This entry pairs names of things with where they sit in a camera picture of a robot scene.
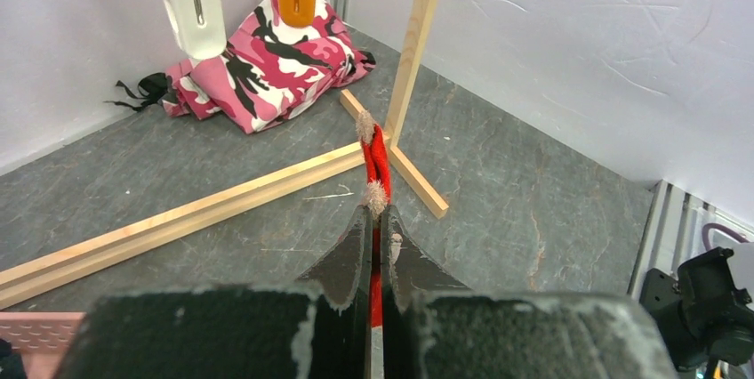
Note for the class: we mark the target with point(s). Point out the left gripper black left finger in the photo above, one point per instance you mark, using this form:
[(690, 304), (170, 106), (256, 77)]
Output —
[(314, 327)]

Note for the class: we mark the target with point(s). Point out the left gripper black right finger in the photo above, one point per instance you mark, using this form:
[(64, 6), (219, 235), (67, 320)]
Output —
[(434, 326)]

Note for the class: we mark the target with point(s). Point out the red snowman sock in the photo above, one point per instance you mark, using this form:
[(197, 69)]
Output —
[(377, 198)]

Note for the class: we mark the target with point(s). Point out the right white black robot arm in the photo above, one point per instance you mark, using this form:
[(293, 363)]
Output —
[(704, 313)]

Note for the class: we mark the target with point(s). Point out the pink camouflage cloth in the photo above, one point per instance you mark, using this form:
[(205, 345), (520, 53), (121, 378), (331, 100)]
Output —
[(268, 73)]

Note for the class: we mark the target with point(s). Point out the pink perforated plastic basket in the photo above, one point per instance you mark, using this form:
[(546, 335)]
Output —
[(41, 338)]

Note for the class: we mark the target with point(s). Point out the wooden rack frame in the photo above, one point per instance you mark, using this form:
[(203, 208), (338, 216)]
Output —
[(60, 268)]

